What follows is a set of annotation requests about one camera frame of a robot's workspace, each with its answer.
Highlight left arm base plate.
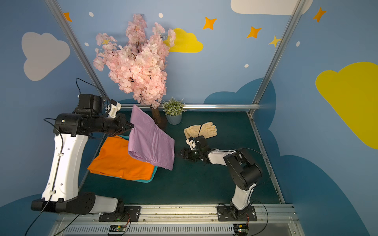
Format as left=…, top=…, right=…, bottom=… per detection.
left=98, top=206, right=141, bottom=222

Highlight left circuit board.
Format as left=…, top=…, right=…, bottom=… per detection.
left=108, top=225, right=127, bottom=235

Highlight teal plastic basket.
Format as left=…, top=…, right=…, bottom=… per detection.
left=118, top=135, right=158, bottom=183

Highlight aluminium front rail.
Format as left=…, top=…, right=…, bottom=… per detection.
left=49, top=204, right=305, bottom=236

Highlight orange pants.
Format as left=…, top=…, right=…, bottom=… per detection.
left=88, top=136, right=157, bottom=183

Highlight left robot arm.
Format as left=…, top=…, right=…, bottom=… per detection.
left=31, top=114, right=134, bottom=215

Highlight purple garment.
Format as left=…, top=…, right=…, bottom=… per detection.
left=128, top=105, right=175, bottom=171

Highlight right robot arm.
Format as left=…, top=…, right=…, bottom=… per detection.
left=179, top=136, right=263, bottom=221

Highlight pink blossom artificial tree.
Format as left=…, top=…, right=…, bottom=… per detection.
left=93, top=14, right=176, bottom=125

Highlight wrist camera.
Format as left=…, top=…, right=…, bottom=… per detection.
left=186, top=137, right=198, bottom=150
left=77, top=93, right=122, bottom=119

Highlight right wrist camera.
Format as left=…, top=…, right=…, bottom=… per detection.
left=186, top=137, right=198, bottom=150

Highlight right circuit board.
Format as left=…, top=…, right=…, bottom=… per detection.
left=233, top=224, right=249, bottom=236

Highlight small potted green plant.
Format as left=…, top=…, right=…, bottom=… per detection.
left=162, top=97, right=185, bottom=125

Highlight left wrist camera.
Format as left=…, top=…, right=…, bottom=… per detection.
left=77, top=93, right=122, bottom=119

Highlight aluminium back frame bar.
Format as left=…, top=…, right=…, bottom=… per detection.
left=121, top=103, right=259, bottom=111

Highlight circuit board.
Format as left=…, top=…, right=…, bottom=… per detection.
left=108, top=225, right=127, bottom=235
left=233, top=224, right=249, bottom=236

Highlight cream glove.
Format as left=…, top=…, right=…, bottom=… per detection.
left=184, top=122, right=217, bottom=139

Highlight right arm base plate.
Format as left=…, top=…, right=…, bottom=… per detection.
left=216, top=205, right=258, bottom=222

